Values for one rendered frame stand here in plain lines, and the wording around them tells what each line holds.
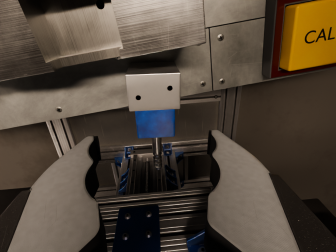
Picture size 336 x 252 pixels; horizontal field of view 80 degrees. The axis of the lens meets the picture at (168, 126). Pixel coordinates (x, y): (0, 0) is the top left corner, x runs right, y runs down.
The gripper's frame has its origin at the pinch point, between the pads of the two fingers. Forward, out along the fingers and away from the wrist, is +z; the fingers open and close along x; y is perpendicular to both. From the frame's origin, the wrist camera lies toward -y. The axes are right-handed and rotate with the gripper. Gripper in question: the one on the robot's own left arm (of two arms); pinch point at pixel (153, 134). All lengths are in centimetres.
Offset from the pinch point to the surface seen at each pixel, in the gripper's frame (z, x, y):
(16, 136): 92, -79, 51
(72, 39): 6.4, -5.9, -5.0
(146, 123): 8.6, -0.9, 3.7
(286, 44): 10.2, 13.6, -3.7
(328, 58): 9.2, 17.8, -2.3
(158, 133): 8.6, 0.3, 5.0
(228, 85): 12.8, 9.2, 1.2
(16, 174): 92, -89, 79
